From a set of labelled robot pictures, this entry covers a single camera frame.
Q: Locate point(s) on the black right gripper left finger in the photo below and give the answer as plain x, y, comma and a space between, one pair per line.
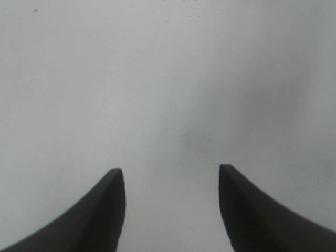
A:
94, 223

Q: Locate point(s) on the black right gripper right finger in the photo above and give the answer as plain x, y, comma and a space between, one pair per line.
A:
254, 221

